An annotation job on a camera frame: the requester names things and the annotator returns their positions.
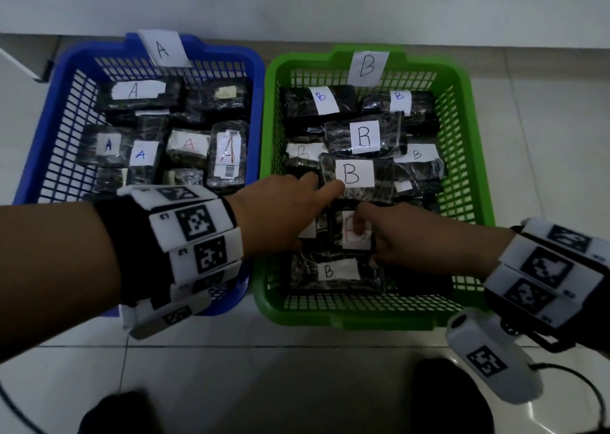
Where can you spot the person's left hand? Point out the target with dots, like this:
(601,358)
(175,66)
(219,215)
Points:
(271,214)

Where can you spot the person's right hand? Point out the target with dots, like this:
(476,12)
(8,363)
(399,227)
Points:
(429,243)

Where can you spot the person's left middle finger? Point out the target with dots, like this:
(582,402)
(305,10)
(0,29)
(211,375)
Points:
(307,177)

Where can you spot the person's left thumb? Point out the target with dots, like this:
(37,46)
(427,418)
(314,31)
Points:
(293,245)

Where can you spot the person's right thumb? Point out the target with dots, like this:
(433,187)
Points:
(379,259)

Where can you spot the black packet red-lettered label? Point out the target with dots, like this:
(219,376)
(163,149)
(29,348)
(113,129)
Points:
(355,240)

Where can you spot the black packet large black-lettered label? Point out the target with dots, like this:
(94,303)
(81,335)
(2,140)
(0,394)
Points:
(367,174)

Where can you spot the person's left forearm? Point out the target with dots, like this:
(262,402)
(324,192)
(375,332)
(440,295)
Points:
(52,267)

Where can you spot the pile of black wrapped packets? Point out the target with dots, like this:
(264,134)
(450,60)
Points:
(190,145)
(364,136)

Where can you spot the white left wrist marker band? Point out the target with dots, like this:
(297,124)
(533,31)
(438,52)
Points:
(200,238)

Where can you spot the white wrist marker band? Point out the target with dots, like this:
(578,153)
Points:
(543,267)
(200,238)

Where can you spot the white paper basket label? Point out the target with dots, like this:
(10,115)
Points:
(164,47)
(368,68)

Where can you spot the green plastic basket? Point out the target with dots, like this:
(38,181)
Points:
(476,162)

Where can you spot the person's right leg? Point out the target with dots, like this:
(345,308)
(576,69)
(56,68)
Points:
(452,400)

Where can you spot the person's leg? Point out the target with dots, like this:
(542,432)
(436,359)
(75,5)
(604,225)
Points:
(452,400)
(119,414)

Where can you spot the white right wrist marker band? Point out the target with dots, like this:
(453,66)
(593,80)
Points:
(543,267)

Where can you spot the white ledge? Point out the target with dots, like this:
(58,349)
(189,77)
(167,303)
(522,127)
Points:
(305,12)

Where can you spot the person's left leg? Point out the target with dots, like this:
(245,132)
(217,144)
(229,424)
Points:
(119,414)

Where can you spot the blue plastic basket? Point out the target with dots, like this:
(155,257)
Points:
(42,155)

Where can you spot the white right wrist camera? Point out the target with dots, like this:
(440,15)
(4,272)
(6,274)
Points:
(491,357)

